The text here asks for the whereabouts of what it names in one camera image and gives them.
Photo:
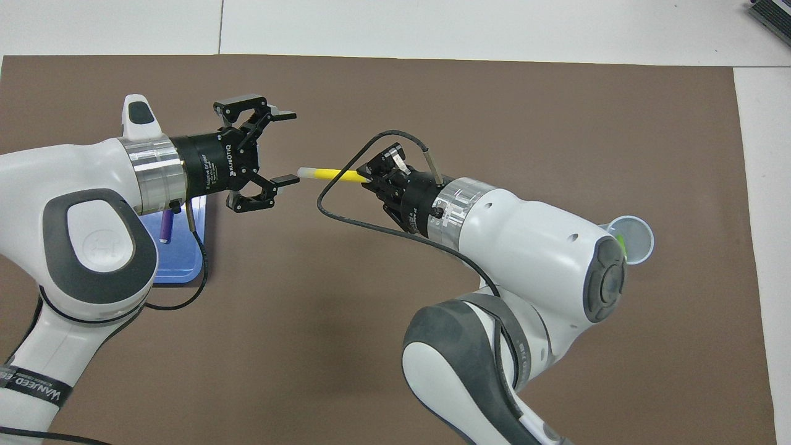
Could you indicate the yellow pen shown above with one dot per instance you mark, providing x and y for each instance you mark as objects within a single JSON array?
[{"x": 334, "y": 174}]

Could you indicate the dark grey device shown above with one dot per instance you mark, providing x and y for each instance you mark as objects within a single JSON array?
[{"x": 772, "y": 15}]

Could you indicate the brown table mat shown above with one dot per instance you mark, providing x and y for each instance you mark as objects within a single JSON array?
[{"x": 371, "y": 340}]

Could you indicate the light blue mesh cup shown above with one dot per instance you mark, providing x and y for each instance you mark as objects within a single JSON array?
[{"x": 636, "y": 238}]

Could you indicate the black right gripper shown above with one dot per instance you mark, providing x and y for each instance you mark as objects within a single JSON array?
[{"x": 411, "y": 201}]

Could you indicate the blue plastic tray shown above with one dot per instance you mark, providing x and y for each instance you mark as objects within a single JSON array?
[{"x": 179, "y": 259}]

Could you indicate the green pen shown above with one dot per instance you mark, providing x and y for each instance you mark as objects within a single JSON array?
[{"x": 620, "y": 244}]

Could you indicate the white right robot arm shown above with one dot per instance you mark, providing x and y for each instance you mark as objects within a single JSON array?
[{"x": 531, "y": 247}]

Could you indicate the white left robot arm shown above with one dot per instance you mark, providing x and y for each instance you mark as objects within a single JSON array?
[{"x": 55, "y": 179}]

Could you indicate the purple pen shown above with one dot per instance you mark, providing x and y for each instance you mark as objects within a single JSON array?
[{"x": 165, "y": 227}]

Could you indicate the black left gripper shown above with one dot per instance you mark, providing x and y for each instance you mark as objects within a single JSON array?
[{"x": 210, "y": 164}]

